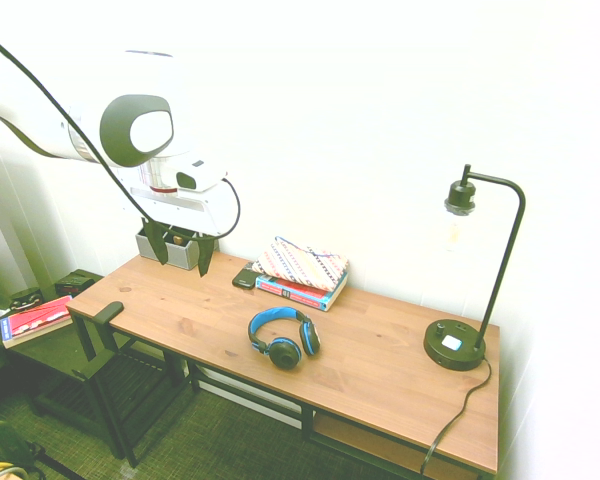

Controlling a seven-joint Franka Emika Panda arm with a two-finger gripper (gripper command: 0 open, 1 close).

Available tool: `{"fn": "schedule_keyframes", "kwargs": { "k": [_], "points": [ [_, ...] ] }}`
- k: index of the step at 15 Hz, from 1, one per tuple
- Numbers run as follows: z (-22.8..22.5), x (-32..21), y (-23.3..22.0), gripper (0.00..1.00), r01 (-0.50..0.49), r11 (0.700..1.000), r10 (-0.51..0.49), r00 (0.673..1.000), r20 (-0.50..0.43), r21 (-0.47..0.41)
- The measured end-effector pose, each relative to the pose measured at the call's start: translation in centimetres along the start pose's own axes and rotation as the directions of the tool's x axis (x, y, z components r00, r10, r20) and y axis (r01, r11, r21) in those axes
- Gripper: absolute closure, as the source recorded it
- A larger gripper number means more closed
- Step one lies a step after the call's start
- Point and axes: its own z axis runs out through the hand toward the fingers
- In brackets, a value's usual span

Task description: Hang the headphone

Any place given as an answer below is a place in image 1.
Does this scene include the black side table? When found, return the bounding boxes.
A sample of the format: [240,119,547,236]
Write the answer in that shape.
[0,268,131,401]

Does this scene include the black slatted stool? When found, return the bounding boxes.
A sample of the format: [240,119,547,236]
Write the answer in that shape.
[32,343,194,469]

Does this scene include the blue and black headphones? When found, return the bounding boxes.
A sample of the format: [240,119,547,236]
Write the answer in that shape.
[246,305,323,372]

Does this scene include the dark green bag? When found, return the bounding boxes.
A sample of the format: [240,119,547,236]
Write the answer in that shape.
[0,419,37,471]

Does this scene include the clear lamp bulb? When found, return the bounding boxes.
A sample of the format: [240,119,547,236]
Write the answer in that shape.
[441,198,475,253]

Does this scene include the grey fabric organizer box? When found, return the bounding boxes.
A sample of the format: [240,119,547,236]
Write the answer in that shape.
[135,226,220,274]

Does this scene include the black tripod leg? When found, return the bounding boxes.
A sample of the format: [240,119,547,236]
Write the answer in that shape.
[23,441,87,480]

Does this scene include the black desk lamp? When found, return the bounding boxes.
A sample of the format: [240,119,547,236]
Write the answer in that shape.
[422,163,527,373]

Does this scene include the blue and red book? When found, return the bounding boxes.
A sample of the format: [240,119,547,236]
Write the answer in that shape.
[254,272,350,313]

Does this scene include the red paperback book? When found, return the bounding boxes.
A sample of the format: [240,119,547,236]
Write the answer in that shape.
[0,294,75,350]

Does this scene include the short black camera cable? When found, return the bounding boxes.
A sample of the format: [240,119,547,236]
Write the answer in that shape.
[212,177,243,239]

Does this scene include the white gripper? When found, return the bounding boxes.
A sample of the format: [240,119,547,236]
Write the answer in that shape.
[114,171,235,279]

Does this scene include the black alarm clock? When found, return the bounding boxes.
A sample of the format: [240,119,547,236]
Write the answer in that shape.
[54,272,97,297]

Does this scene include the long black robot cable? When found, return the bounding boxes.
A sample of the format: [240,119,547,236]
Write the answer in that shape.
[0,27,154,224]

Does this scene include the wooden desk with black frame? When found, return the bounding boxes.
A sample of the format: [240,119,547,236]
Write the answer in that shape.
[65,249,502,480]

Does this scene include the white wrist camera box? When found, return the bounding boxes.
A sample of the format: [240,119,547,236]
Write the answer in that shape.
[173,156,229,194]

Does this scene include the black smartphone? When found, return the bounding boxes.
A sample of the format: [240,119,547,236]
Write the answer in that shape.
[230,266,259,292]

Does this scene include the small dark gadget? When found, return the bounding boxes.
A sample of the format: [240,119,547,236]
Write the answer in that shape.
[8,288,45,312]

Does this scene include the black lamp power cable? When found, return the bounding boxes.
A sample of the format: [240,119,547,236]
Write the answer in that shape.
[418,356,494,476]

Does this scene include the striped patterned fabric pouch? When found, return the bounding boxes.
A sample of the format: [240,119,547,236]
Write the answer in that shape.
[250,235,351,294]

